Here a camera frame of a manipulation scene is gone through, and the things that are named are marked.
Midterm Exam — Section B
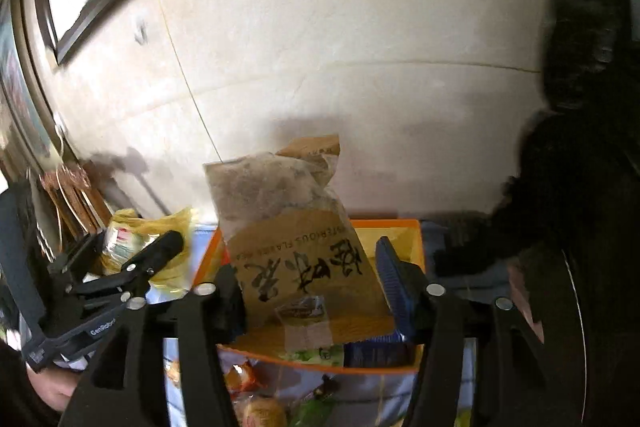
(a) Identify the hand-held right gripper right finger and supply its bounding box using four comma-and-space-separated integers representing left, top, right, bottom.
375, 236, 591, 427

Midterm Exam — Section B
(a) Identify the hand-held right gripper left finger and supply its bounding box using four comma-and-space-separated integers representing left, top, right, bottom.
60, 263, 248, 427

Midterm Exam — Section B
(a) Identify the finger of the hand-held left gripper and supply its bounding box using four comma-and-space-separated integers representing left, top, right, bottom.
117, 230, 184, 299
47, 234, 104, 281

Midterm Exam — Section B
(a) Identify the yellow packet with red label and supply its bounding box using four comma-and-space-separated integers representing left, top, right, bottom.
100, 206, 196, 293

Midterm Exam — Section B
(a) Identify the blue snack packet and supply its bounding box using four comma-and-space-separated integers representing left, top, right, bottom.
345, 331, 416, 368

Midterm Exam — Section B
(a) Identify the orange printed packet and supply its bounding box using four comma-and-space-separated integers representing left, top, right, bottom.
222, 354, 258, 393

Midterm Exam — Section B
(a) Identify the brown paper packet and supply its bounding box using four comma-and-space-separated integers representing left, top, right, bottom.
202, 134, 398, 353

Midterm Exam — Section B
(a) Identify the green white packet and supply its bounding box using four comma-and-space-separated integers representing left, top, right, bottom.
277, 344, 346, 365

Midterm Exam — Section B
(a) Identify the orange cardboard box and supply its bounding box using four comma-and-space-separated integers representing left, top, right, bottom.
197, 218, 427, 375

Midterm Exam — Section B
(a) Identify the bread bun packet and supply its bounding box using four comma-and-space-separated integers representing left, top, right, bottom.
237, 394, 288, 427

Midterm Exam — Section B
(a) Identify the person's left hand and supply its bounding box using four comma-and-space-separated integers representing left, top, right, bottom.
27, 358, 84, 409

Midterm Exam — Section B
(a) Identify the blue striped tablecloth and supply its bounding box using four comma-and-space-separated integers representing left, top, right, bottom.
162, 219, 511, 427

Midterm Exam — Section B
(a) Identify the pink cloth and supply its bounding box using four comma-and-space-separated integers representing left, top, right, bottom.
507, 257, 546, 343

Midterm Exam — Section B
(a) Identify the framed red painting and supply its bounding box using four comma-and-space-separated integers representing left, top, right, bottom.
0, 7, 66, 172

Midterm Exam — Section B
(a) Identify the dark carved wooden furniture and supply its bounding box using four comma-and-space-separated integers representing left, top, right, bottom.
432, 0, 640, 427

